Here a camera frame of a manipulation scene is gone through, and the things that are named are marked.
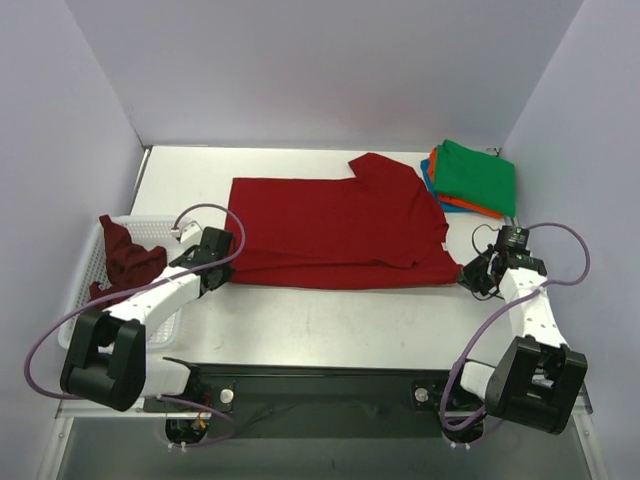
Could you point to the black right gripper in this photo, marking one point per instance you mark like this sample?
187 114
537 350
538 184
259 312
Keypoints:
475 275

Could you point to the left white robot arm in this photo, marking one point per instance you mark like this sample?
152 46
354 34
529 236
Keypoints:
107 361

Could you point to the white plastic basket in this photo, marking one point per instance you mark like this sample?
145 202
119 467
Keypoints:
146 231

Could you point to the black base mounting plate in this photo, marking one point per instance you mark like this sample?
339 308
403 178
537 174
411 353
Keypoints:
287 402

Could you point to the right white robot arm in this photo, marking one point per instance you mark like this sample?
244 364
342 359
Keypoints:
539 377

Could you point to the blue folded t-shirt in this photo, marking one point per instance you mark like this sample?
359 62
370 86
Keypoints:
446 207

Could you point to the green folded t-shirt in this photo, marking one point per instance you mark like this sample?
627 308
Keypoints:
479 178

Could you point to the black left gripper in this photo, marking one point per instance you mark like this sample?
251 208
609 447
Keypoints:
223 273

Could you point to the orange folded t-shirt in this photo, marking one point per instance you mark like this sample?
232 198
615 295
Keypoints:
455 201

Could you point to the dark red t-shirt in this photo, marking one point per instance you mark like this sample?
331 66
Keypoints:
128 265

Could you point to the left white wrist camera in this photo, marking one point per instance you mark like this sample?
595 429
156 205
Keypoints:
188 235

